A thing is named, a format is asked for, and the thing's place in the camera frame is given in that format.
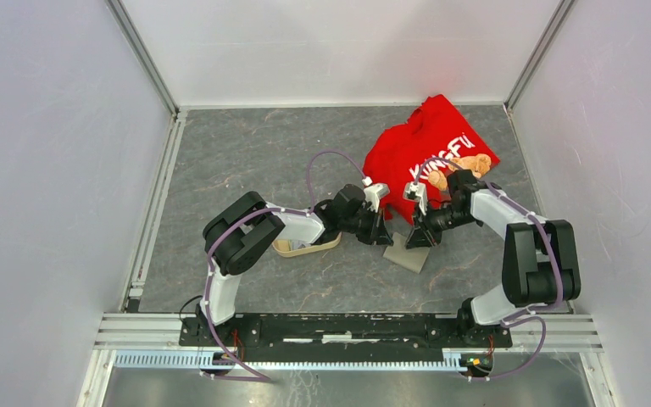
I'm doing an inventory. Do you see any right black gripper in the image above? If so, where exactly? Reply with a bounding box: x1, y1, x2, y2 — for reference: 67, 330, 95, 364
404, 200, 478, 249

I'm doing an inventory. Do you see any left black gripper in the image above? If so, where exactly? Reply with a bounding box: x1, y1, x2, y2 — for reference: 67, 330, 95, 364
340, 204, 393, 248

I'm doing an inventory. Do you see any beige oval tray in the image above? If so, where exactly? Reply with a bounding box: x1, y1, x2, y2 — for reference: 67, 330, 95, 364
272, 231, 342, 258

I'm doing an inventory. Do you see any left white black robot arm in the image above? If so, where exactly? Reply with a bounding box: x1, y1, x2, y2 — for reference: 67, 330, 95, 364
199, 183, 393, 346

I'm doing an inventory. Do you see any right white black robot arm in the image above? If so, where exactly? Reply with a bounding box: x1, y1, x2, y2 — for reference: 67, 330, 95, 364
403, 170, 581, 346

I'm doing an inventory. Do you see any red kung fu t-shirt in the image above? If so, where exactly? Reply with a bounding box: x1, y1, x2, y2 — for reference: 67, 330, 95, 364
363, 95, 500, 223

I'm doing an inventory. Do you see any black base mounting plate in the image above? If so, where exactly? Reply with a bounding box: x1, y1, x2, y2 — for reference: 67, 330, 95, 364
179, 313, 513, 363

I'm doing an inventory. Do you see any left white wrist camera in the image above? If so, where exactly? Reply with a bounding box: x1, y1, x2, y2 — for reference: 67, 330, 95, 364
362, 176, 390, 213

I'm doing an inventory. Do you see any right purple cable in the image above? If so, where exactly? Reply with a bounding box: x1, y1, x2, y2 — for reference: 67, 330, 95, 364
413, 156, 565, 382

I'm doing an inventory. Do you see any aluminium frame rail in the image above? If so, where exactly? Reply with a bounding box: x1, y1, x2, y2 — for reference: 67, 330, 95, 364
94, 314, 604, 373

